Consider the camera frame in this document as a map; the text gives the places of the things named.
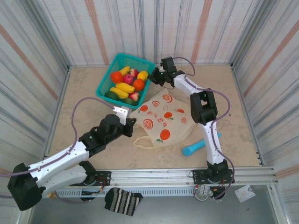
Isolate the round fake orange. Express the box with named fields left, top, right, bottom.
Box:
left=133, top=78, right=145, bottom=91

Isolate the pink fake fruit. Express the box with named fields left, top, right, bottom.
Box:
left=122, top=73, right=134, bottom=85

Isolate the cream orange-print plastic bag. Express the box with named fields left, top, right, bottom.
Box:
left=129, top=88, right=198, bottom=150

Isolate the orange fake persimmon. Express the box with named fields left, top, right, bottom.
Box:
left=110, top=71, right=124, bottom=84

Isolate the teal plastic mesh basket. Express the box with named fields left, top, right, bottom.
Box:
left=95, top=53, right=156, bottom=110

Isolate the blue foam tube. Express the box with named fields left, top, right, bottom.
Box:
left=182, top=132, right=221, bottom=156

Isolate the black striped sock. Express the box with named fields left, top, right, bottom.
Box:
left=104, top=187, right=143, bottom=217

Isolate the round silver connector box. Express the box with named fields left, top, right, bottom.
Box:
left=193, top=184, right=212, bottom=202

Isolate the white card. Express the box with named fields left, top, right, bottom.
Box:
left=234, top=184, right=256, bottom=203

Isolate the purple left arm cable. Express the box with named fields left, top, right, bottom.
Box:
left=0, top=97, right=115, bottom=205

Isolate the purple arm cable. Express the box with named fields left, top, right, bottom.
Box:
left=0, top=97, right=115, bottom=205
left=172, top=56, right=235, bottom=200

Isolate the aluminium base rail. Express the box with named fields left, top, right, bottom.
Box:
left=28, top=166, right=280, bottom=187

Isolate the grey slotted cable duct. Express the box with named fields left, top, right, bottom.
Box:
left=55, top=188, right=199, bottom=198

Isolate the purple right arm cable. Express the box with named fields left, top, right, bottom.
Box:
left=172, top=56, right=235, bottom=200

